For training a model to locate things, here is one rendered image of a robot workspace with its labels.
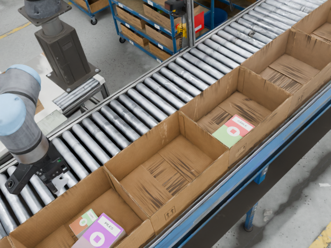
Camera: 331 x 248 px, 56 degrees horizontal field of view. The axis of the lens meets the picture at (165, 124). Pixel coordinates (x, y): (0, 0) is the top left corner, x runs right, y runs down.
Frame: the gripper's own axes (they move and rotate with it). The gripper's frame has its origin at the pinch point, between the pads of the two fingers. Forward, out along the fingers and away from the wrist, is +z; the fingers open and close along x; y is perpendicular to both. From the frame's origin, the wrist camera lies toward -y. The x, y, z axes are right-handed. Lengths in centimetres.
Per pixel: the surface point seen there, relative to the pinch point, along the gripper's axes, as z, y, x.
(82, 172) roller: 44, 16, 33
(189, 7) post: 14, 121, 59
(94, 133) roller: 44, 34, 49
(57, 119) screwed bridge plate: 44, 25, 74
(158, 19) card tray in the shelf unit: 60, 148, 123
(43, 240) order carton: 30.9, -13.8, 8.4
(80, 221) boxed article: 26.6, 0.8, 1.9
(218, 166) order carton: 20, 51, -23
